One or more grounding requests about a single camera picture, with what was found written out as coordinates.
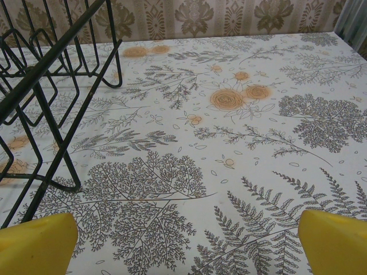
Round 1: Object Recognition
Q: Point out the floral tablecloth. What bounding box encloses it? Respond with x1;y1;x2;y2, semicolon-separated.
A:
0;31;367;275

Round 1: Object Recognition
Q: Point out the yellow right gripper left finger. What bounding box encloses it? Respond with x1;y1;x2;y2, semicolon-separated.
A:
0;212;78;275

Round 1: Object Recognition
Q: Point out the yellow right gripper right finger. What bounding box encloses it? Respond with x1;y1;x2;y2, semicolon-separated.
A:
298;209;367;275

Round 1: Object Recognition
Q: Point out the aluminium corner post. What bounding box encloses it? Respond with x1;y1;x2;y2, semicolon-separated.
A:
334;0;367;62

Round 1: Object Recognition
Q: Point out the black wire dish rack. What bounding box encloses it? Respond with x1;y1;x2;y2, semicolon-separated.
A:
0;0;124;230

